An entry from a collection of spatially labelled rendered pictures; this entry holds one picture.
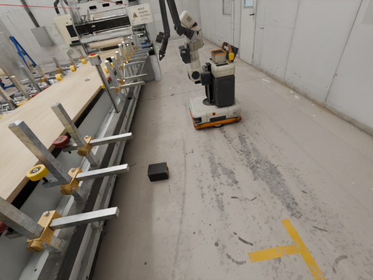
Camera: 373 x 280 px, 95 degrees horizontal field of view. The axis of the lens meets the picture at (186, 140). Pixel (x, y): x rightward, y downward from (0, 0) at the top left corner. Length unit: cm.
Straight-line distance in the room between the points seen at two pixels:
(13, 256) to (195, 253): 101
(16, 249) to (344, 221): 197
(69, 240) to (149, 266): 72
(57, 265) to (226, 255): 101
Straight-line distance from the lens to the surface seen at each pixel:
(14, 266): 115
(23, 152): 136
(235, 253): 149
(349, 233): 178
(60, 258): 97
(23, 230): 86
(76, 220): 85
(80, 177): 104
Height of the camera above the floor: 141
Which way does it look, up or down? 37 degrees down
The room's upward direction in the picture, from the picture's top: 11 degrees counter-clockwise
